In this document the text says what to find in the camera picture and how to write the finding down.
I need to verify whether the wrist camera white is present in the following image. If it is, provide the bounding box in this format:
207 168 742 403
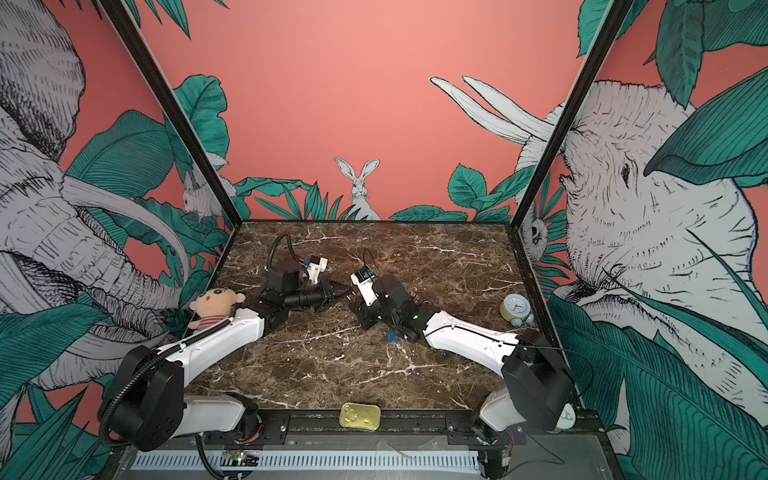
305 256 328 285
350 266 377 307

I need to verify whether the left black frame post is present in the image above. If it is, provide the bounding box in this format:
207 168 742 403
99 0 242 229

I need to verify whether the plush doll toy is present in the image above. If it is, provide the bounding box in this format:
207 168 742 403
188 288 246 331

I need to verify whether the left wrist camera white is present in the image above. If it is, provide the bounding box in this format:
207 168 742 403
305 256 328 285

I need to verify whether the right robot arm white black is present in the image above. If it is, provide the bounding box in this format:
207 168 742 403
350 268 576 432

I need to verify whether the small circuit board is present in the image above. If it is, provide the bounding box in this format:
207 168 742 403
220 450 260 470

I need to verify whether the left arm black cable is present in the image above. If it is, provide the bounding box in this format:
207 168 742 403
266 232 301 265

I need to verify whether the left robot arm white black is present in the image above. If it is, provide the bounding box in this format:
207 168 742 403
98 256 339 452

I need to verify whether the tape roll beige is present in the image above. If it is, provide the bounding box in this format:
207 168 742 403
556 403 577 430

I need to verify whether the yellow tin can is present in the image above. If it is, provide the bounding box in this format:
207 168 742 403
339 402 381 431

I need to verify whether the black frame post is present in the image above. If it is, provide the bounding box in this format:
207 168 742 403
99 0 242 229
511 0 633 230

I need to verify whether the black mounting rail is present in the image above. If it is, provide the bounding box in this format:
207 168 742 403
119 407 607 448

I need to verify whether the white vented strip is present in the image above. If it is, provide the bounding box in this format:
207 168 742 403
131 450 480 473

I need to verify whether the small alarm clock teal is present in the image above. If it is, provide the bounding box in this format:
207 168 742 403
499 294 535 328

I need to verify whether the right black frame post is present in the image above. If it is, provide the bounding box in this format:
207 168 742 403
511 0 633 230

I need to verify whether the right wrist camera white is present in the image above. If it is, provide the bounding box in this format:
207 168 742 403
350 266 377 307

